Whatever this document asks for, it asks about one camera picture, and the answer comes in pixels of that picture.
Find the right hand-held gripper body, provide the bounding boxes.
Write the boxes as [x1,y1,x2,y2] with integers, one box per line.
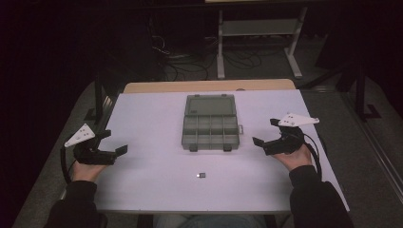
[263,112,320,156]

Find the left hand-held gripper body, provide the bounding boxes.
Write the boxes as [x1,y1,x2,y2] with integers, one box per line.
[64,123,118,166]

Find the person's left hand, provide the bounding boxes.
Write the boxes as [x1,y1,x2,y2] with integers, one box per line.
[71,161,107,183]

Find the person's right hand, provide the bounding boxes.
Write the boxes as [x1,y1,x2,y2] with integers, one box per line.
[272,143,314,172]

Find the black metal stand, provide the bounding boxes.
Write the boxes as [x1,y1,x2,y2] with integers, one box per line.
[85,74,127,131]
[300,58,383,122]

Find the clear grey compartment box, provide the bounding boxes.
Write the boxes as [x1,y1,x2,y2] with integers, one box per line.
[181,93,244,153]

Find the wooden table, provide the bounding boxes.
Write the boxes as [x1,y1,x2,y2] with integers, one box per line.
[123,79,297,95]

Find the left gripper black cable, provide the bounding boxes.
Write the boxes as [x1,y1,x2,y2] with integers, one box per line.
[60,146,76,185]

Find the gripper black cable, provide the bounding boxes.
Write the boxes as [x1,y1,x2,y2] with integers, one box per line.
[60,146,76,185]
[300,132,323,182]

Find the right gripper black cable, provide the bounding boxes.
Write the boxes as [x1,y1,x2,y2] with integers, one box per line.
[300,132,323,182]

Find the white metal desk frame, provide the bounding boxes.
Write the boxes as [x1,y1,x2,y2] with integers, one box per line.
[216,6,309,80]

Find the black cables on floor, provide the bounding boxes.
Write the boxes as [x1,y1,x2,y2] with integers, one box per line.
[148,18,264,82]

